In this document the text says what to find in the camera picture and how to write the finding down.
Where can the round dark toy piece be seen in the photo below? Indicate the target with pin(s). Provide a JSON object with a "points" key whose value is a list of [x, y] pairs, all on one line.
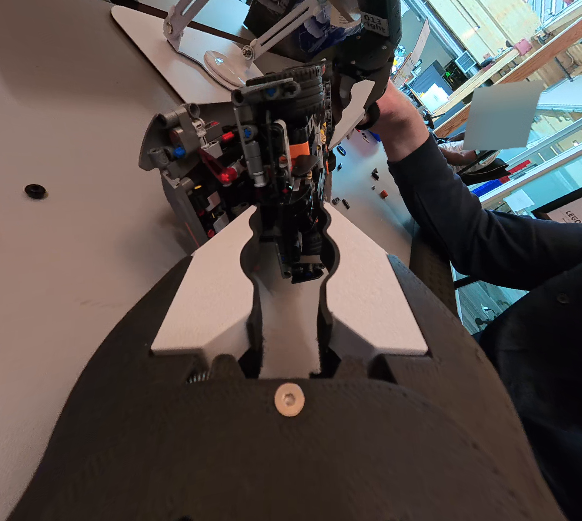
{"points": [[35, 190]]}

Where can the grey toy car model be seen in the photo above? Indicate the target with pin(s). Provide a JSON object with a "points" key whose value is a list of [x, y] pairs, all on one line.
{"points": [[254, 166]]}

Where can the black toy wheel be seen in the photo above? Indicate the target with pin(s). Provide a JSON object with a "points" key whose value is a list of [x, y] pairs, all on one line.
{"points": [[300, 94]]}

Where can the person's dark jacket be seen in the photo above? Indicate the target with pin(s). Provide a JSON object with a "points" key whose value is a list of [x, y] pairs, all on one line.
{"points": [[545, 371]]}

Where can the black monitor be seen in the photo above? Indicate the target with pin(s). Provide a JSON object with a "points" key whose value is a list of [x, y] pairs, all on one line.
{"points": [[436, 73]]}

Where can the blue storage bins rack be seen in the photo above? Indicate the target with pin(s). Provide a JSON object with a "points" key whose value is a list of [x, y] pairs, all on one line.
{"points": [[486, 188]]}

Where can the person's right hand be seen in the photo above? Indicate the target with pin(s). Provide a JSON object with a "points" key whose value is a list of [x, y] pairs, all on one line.
{"points": [[400, 121]]}

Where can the white book stand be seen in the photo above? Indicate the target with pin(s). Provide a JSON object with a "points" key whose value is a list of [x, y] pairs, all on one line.
{"points": [[182, 48]]}

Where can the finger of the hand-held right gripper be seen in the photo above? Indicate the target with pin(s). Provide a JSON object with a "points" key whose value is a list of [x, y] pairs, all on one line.
{"points": [[357, 107]]}

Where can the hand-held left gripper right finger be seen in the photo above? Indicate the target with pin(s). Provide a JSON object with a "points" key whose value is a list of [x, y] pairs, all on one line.
{"points": [[373, 303]]}

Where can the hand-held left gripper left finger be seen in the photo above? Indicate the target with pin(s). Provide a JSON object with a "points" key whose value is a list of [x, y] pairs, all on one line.
{"points": [[209, 303]]}

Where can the scattered tiny toy pieces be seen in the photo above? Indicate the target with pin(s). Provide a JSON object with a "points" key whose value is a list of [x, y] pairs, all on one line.
{"points": [[375, 174]]}

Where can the brown cardboard sign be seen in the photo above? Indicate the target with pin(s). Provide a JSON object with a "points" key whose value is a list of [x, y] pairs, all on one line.
{"points": [[420, 44]]}

